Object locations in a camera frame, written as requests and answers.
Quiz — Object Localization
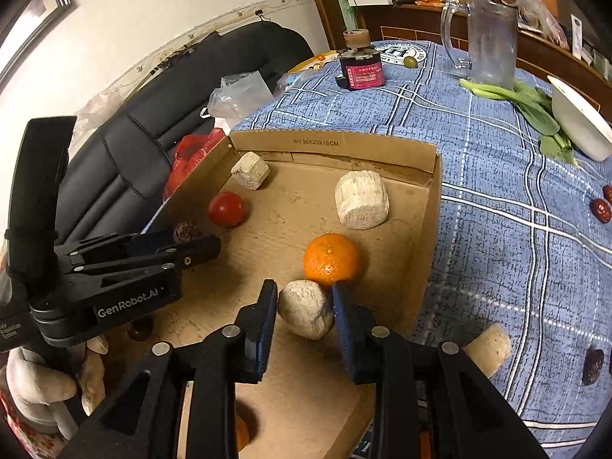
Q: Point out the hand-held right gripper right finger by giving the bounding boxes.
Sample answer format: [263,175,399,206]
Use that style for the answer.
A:
[331,281,550,459]

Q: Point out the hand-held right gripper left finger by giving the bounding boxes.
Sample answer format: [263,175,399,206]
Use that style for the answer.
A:
[57,278,279,459]

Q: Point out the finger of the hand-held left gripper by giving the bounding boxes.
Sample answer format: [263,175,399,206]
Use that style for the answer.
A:
[56,232,179,265]
[71,234,223,288]

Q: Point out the dark brown jujube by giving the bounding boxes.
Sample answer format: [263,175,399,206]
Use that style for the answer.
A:
[582,345,606,387]
[172,221,198,246]

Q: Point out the rounded pale sugarcane chunk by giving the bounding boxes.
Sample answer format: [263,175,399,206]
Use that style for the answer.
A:
[278,279,334,341]

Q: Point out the large red tomato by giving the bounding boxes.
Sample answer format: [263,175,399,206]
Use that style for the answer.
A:
[207,191,247,228]

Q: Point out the dark round fruit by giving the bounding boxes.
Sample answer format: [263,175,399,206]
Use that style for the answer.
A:
[127,318,155,342]

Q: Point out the large orange with stem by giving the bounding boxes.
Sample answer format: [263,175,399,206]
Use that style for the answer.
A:
[235,415,251,454]

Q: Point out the small pale sugarcane chunk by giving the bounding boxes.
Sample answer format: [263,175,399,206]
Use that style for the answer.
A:
[230,151,270,192]

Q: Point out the brown cardboard box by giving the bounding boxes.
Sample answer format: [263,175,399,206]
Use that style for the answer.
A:
[143,127,443,459]

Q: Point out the large pale sugarcane chunk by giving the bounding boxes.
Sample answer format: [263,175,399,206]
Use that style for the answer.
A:
[334,170,391,231]

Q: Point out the person's left hand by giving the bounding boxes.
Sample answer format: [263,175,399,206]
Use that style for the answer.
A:
[6,335,110,437]

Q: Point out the red plastic bag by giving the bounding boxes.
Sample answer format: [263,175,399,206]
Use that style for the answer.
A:
[163,128,226,202]

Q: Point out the black leather sofa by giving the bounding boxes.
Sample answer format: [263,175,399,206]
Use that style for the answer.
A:
[57,23,315,252]

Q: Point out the blue plaid tablecloth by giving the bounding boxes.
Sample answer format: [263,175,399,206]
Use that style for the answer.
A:
[143,39,612,459]

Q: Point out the black jar with red label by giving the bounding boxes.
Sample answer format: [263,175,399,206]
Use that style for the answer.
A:
[335,49,386,91]

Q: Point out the green leafy vegetable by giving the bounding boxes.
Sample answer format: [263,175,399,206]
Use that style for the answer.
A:
[459,78,580,168]

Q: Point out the wooden cabinet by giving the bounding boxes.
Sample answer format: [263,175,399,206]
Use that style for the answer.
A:
[301,0,612,106]

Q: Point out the white bowl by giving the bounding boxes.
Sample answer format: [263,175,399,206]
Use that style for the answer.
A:
[547,75,612,162]

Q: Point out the crumpled clear plastic bag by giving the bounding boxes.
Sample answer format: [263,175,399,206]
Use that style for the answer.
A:
[500,0,571,51]

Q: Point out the white carton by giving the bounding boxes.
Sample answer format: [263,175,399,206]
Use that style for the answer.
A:
[570,14,587,60]

